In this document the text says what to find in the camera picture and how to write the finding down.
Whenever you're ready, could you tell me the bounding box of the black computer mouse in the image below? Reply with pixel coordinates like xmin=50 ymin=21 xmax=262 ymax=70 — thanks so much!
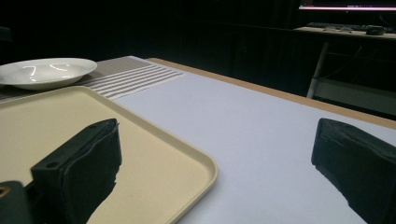
xmin=365 ymin=25 xmax=387 ymax=36

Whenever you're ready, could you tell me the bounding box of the white ceramic plate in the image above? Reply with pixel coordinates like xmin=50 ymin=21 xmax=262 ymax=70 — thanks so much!
xmin=0 ymin=57 xmax=98 ymax=91

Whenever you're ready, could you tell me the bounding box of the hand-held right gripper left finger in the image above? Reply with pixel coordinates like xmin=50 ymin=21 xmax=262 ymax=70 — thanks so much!
xmin=30 ymin=118 xmax=122 ymax=224

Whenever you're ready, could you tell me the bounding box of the black keyboard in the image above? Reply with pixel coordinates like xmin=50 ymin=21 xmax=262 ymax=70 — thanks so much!
xmin=306 ymin=21 xmax=372 ymax=32

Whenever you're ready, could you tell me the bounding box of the computer monitor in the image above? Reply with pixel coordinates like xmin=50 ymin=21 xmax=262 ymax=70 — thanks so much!
xmin=298 ymin=0 xmax=396 ymax=12

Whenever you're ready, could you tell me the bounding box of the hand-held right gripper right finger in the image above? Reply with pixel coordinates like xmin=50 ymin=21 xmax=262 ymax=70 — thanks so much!
xmin=311 ymin=118 xmax=396 ymax=224

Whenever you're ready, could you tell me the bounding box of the striped grey placemat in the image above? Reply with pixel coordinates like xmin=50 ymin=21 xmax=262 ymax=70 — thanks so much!
xmin=0 ymin=55 xmax=185 ymax=101

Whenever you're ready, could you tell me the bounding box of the beige plastic tray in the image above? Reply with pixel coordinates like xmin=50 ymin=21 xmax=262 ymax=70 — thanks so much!
xmin=0 ymin=85 xmax=219 ymax=224

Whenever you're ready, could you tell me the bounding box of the wooden desk with metal legs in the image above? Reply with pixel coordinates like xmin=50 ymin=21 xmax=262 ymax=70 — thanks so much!
xmin=292 ymin=26 xmax=396 ymax=118

